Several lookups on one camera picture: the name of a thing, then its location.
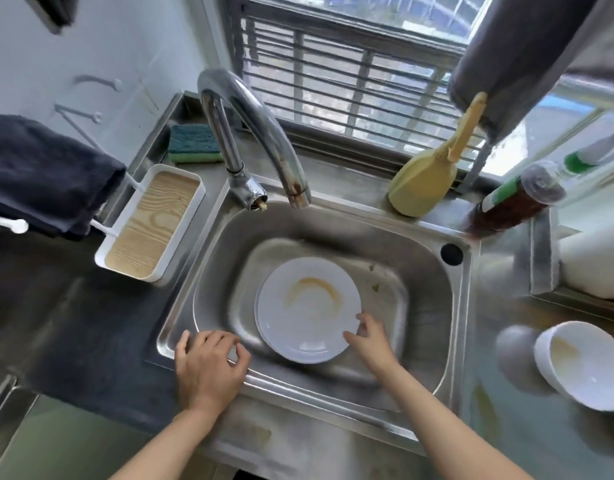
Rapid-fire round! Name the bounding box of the stainless steel sink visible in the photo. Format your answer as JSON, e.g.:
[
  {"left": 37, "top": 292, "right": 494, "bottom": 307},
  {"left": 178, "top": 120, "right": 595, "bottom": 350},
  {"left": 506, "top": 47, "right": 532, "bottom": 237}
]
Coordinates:
[{"left": 156, "top": 184, "right": 480, "bottom": 445}]

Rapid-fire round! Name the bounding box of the window security grille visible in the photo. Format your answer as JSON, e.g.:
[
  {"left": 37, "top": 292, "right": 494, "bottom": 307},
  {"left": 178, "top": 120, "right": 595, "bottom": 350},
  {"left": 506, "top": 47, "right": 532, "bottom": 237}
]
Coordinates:
[{"left": 226, "top": 0, "right": 493, "bottom": 168}]

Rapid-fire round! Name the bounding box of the curved chrome faucet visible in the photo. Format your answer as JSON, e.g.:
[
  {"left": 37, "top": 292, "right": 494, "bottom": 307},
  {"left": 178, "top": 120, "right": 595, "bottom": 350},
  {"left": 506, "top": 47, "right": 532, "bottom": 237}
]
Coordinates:
[{"left": 196, "top": 68, "right": 313, "bottom": 213}]

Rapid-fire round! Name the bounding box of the person's right hand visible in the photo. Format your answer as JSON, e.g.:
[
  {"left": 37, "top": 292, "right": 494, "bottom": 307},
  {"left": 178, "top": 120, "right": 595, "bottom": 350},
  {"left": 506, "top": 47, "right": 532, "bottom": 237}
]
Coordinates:
[{"left": 342, "top": 312, "right": 403, "bottom": 379}]

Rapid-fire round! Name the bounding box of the person's right forearm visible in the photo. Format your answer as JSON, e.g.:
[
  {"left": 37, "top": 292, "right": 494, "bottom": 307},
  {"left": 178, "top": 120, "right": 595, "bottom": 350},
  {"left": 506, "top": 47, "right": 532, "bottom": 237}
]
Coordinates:
[{"left": 379, "top": 359, "right": 533, "bottom": 480}]

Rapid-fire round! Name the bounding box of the person's left forearm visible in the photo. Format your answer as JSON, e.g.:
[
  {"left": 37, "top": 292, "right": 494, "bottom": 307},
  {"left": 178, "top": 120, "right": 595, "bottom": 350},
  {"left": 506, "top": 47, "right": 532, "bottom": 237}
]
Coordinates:
[{"left": 109, "top": 402, "right": 226, "bottom": 480}]

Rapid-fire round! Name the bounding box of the person's left hand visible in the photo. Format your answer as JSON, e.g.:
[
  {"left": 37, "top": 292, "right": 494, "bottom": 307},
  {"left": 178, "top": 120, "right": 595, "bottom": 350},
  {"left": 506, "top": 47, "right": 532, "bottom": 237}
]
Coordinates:
[{"left": 174, "top": 329, "right": 253, "bottom": 415}]

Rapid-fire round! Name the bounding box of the green scouring sponge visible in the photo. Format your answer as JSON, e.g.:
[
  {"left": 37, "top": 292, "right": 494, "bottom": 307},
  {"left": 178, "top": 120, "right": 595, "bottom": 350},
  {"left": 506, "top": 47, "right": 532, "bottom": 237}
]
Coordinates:
[{"left": 168, "top": 124, "right": 224, "bottom": 165}]

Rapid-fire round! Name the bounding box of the white plastic container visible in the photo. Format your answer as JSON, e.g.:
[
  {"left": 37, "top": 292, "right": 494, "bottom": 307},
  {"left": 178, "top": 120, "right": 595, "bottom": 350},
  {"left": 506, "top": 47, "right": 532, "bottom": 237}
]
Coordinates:
[{"left": 556, "top": 219, "right": 614, "bottom": 301}]

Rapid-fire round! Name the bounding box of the white plate with sauce stain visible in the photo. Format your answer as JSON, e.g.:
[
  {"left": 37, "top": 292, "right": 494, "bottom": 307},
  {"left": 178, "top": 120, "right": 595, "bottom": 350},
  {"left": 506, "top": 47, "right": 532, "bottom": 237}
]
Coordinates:
[{"left": 253, "top": 257, "right": 363, "bottom": 365}]

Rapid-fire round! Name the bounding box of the white caddy with wooden top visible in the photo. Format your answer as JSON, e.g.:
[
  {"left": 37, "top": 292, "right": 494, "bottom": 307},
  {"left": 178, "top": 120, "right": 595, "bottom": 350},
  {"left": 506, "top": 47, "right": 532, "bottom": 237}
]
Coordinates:
[{"left": 0, "top": 163, "right": 207, "bottom": 287}]

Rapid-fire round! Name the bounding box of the yellow dish soap bottle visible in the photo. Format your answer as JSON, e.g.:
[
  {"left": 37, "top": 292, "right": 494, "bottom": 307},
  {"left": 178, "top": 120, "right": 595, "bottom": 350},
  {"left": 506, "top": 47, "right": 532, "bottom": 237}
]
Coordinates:
[{"left": 387, "top": 91, "right": 489, "bottom": 218}]

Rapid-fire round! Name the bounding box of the grey hanging cloth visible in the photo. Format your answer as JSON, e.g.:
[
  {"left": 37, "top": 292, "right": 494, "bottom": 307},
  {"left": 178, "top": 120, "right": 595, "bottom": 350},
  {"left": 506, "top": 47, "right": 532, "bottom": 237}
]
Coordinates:
[{"left": 446, "top": 0, "right": 614, "bottom": 143}]

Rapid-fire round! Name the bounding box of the dark blue towel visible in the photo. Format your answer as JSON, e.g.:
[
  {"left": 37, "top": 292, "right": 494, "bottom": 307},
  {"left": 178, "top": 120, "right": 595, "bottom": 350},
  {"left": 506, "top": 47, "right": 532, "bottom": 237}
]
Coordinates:
[{"left": 0, "top": 114, "right": 128, "bottom": 241}]

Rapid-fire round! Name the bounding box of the small white bowl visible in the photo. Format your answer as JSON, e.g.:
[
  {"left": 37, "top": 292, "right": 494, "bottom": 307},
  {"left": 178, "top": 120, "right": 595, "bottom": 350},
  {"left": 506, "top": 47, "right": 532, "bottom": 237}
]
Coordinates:
[{"left": 533, "top": 320, "right": 614, "bottom": 413}]

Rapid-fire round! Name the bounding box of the pale green cabinet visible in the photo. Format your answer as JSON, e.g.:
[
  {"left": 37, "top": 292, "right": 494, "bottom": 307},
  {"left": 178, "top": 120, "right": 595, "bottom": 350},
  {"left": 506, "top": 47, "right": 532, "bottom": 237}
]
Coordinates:
[{"left": 0, "top": 394, "right": 153, "bottom": 480}]

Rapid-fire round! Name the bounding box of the brown liquid spray bottle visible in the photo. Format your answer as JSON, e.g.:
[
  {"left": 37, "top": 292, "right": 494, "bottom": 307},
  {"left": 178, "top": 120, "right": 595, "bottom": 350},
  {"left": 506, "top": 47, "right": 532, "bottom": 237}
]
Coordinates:
[{"left": 464, "top": 159, "right": 567, "bottom": 241}]

